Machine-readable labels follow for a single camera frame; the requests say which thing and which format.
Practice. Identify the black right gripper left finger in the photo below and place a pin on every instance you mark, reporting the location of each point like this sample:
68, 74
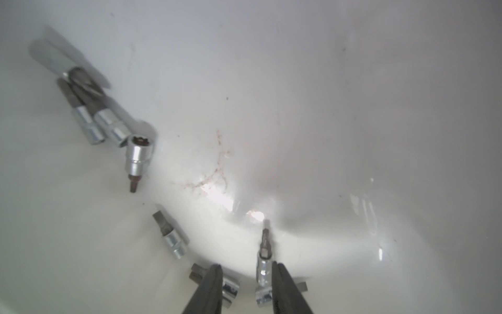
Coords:
208, 296

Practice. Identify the silver bit cluster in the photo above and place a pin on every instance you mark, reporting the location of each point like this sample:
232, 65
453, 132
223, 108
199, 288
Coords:
139, 151
263, 291

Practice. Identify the white plastic storage box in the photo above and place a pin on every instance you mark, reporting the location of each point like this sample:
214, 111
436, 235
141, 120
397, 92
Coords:
366, 133

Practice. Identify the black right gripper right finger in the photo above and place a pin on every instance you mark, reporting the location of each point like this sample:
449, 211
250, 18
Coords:
287, 299

